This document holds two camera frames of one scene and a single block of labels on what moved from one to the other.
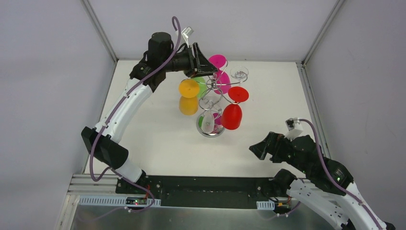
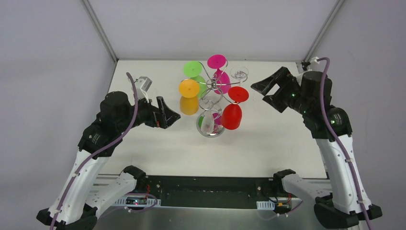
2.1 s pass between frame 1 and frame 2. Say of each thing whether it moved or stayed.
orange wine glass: stayed
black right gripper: moved
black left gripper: moved
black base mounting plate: stayed
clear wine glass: stayed
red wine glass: stayed
